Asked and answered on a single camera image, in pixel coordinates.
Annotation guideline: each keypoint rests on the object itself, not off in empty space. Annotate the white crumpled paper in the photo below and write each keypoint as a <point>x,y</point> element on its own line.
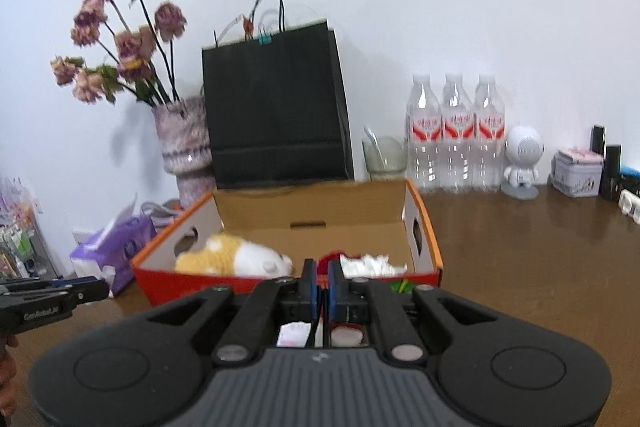
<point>370,266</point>

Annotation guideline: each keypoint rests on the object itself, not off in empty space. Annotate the rack of colourful items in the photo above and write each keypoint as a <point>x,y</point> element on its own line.
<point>17,237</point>

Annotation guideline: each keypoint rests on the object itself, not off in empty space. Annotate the black paper bag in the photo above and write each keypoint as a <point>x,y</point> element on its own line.
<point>270,107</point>

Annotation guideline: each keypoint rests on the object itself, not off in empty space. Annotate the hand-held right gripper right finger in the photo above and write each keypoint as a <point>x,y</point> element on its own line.
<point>334,292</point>

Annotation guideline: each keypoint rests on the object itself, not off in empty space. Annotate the purple white knitted vase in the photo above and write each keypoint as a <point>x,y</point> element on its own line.
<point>182,142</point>

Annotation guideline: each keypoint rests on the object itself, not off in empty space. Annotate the white round container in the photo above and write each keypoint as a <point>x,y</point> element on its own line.
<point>345,337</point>

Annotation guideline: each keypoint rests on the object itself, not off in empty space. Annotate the yellow white plush toy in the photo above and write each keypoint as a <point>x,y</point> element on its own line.
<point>225,257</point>

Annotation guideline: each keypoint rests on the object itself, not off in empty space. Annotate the person's left hand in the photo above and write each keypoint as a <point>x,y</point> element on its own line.
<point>6,372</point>

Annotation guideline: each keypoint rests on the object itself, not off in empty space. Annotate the red round thing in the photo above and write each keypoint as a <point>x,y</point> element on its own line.
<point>334,256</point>

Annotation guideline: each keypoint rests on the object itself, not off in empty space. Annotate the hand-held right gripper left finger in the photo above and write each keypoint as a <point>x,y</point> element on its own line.
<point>312,289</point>

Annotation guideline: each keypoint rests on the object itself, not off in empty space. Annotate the glass cup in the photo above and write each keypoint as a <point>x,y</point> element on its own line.
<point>387,162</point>

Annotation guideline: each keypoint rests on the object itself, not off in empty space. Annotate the blue flat thing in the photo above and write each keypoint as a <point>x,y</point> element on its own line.
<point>631,171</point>

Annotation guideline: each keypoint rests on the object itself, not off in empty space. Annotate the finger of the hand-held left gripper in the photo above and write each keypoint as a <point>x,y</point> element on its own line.
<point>90,291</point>

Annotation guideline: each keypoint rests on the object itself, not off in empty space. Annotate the clear water bottle red label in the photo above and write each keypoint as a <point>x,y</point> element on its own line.
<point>489,137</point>
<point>457,137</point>
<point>425,137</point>

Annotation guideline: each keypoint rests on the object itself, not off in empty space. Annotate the pink white packet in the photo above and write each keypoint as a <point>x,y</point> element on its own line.
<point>292,336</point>

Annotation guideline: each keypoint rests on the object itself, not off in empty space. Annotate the spoon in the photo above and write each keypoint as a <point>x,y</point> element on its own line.
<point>372,139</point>

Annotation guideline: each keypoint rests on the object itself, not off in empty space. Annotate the teal binder clip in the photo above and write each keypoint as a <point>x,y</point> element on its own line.
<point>263,40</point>

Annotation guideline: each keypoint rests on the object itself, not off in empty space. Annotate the pale printed tin box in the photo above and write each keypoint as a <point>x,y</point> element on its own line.
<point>577,174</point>

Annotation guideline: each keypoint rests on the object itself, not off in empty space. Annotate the red cardboard box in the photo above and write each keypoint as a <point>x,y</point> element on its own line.
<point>310,207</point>

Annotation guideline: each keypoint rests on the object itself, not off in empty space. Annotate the white robot figurine speaker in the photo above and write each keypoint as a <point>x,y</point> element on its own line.
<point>522,147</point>

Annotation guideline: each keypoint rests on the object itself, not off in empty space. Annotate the purple tissue pack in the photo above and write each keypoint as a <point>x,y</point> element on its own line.
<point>115,247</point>

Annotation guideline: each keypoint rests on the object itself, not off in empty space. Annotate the dried pink flowers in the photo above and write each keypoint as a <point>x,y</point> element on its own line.
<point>127,44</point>

